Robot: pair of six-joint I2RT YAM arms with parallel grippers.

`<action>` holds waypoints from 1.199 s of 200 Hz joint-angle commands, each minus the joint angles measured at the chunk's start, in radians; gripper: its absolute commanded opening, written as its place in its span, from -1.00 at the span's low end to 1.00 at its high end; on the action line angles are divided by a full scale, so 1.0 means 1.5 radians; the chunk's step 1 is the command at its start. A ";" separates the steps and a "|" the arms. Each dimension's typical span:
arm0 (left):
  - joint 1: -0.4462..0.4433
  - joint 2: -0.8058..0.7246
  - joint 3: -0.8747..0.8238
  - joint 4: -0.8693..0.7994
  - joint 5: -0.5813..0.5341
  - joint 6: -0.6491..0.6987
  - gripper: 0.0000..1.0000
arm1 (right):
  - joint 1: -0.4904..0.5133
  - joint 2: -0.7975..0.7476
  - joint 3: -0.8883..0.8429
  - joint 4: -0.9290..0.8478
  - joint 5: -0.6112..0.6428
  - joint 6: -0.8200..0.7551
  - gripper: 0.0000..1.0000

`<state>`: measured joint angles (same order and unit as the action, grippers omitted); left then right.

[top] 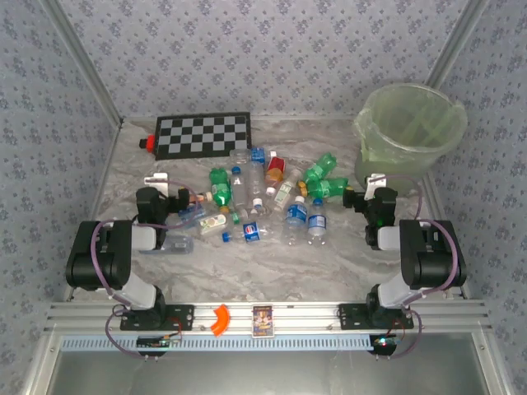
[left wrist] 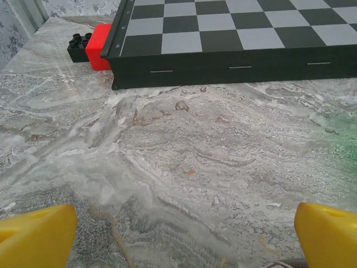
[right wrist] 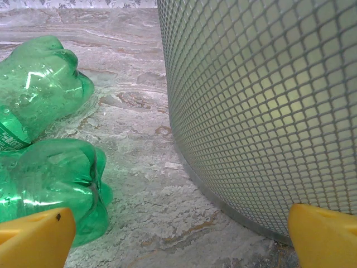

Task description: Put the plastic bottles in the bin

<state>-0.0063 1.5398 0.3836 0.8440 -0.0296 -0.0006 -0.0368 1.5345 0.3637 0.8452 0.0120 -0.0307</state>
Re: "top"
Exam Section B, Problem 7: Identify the green soda bottle yellow cap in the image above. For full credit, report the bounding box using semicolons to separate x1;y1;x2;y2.
298;176;351;202

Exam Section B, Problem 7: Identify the small bottle pale label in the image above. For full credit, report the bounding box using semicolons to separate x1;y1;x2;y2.
196;213;230;236

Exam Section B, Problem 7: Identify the green soda bottle white label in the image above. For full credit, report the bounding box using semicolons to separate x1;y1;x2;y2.
208;166;233;208

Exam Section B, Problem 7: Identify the clear bottle dark label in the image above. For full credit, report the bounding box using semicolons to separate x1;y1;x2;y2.
159;235;194;255

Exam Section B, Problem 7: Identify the clear bottle blue cap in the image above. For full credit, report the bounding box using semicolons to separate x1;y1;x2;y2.
229;165;250;211

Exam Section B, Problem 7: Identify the water bottle white cap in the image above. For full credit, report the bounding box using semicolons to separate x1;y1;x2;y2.
282;195;309;247

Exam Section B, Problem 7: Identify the small bottle green white label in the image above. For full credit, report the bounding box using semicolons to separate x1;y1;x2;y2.
273;167;302;211

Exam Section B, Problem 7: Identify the clear bottle white cap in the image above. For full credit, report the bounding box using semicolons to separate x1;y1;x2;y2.
248;160;265;208

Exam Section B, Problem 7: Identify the crushed clear bottle blue label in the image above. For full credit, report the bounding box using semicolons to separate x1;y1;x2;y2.
229;146;277;166

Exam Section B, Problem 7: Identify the orange juice bottle red label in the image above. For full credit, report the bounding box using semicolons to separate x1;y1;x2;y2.
264;156;287;195

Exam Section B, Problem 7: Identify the bin with green liner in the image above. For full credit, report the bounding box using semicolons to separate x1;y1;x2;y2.
352;83;469;199

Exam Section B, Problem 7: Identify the black grey checkerboard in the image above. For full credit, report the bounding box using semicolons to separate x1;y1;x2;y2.
152;111;253;162

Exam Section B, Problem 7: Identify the orange curved plastic piece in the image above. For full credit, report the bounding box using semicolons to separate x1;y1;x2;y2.
210;303;231;337

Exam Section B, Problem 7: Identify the colourful picture card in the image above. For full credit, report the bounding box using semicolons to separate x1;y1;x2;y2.
250;303;275;339

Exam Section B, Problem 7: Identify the grey metal panel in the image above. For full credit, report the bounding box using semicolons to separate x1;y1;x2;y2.
24;333;506;395

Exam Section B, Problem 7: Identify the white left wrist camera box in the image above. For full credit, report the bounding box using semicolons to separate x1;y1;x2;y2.
143;172;170;194

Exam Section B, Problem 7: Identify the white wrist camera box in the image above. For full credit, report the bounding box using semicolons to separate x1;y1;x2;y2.
365;173;388;198
143;172;170;194

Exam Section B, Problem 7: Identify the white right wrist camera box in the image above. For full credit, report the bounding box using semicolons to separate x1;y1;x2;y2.
365;173;388;198

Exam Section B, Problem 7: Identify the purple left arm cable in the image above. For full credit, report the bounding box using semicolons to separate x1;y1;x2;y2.
91;179;203;360

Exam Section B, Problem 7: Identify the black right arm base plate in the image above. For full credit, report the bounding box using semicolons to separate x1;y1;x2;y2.
338;303;415;330

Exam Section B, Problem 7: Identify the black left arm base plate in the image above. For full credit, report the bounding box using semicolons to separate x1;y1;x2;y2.
119;304;195;331

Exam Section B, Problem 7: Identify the aluminium mounting rail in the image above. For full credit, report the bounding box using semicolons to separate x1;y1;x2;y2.
44;301;493;334

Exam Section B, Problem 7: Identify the pale blue slotted cable duct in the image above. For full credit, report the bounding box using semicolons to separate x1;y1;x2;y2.
59;332;374;353

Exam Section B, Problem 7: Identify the aluminium frame post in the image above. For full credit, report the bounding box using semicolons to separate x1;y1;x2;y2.
425;0;492;88
43;0;125;127

